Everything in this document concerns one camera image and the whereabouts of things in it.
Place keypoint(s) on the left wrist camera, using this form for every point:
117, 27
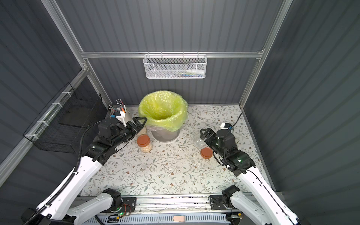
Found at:
122, 117

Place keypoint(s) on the white pen cup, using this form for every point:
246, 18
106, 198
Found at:
128, 115

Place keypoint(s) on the white tube in basket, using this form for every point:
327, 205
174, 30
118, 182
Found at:
197, 72

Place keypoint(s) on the white wire wall basket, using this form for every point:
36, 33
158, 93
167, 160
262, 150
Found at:
173, 68

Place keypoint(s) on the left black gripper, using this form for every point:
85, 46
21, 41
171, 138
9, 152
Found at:
133, 126

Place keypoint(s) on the grey bin with green bag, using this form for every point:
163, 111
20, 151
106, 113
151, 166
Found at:
166, 112

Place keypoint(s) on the oatmeal jar with terracotta lid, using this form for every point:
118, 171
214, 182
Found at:
198, 142

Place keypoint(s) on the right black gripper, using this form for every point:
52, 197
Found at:
209, 138

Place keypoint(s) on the black wire side basket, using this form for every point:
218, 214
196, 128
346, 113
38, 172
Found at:
60, 128

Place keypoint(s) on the oatmeal jar with beige lid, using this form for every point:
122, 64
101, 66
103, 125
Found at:
143, 131

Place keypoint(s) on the pens in cup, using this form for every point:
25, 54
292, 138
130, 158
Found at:
120, 107

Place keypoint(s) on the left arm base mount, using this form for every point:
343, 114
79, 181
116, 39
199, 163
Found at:
128, 206

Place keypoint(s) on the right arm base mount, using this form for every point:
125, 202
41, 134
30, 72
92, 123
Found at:
217, 203

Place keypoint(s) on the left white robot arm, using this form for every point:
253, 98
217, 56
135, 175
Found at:
56, 210

